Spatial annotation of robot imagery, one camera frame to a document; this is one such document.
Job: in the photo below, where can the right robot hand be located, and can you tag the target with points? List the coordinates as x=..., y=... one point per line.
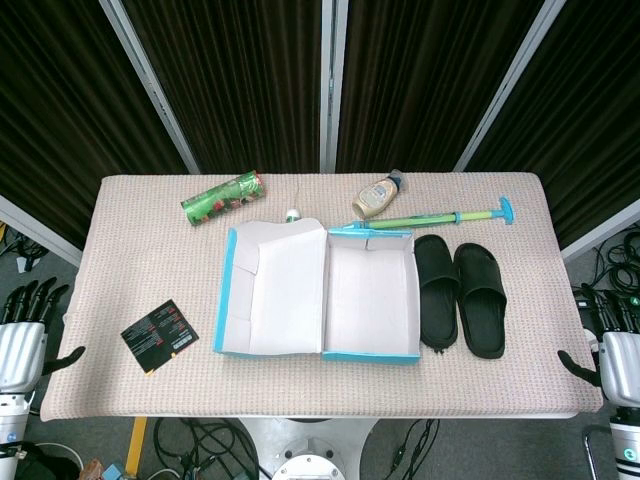
x=622, y=365

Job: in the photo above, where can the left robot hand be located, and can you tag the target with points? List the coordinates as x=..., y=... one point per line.
x=20, y=355

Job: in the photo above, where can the black slipper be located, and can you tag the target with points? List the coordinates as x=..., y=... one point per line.
x=439, y=310
x=482, y=320

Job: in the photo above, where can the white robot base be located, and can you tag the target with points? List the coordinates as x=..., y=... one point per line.
x=305, y=450

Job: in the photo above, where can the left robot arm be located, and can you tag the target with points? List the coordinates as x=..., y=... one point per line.
x=12, y=425

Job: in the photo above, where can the beige woven table cloth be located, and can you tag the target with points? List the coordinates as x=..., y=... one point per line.
x=150, y=250

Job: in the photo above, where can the green blue hand pump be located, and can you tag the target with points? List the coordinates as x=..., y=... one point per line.
x=435, y=218

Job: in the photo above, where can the blue and white shoebox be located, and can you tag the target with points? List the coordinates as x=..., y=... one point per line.
x=370, y=300

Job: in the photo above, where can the black power strip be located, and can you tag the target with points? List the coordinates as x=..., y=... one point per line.
x=585, y=302

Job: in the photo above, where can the black card packet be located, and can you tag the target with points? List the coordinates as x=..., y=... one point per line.
x=159, y=335

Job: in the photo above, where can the green snack canister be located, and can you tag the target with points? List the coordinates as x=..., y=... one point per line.
x=222, y=199

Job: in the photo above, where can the black pleated curtain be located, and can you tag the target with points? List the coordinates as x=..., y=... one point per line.
x=240, y=80
x=60, y=100
x=430, y=80
x=590, y=110

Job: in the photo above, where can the beige squeeze sauce bottle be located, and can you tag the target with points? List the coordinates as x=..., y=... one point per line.
x=376, y=195

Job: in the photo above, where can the small white green bottle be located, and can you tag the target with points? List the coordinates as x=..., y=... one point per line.
x=293, y=216

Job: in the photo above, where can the grey metal frame post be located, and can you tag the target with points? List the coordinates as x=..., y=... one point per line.
x=332, y=85
x=600, y=232
x=150, y=85
x=40, y=230
x=510, y=85

